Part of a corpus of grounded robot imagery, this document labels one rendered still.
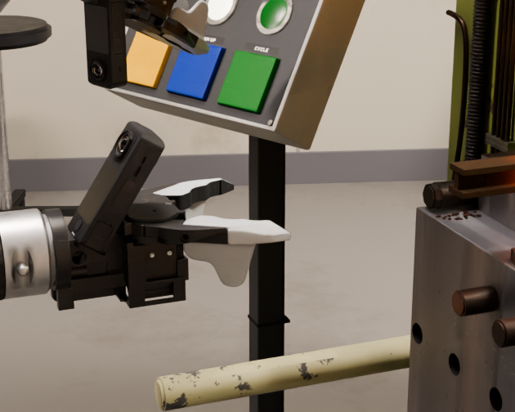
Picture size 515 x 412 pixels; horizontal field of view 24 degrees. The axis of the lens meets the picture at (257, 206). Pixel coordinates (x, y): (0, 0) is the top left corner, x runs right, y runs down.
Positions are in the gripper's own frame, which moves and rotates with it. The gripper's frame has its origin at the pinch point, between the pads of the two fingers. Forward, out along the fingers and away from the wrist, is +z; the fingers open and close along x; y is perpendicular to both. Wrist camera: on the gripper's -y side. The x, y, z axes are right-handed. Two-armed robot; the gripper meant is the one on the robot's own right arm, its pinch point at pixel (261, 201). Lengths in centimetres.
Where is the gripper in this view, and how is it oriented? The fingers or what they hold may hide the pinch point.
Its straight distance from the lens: 109.8
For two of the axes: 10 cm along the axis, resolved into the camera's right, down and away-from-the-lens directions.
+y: 0.0, 9.5, 3.2
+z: 9.4, -1.1, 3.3
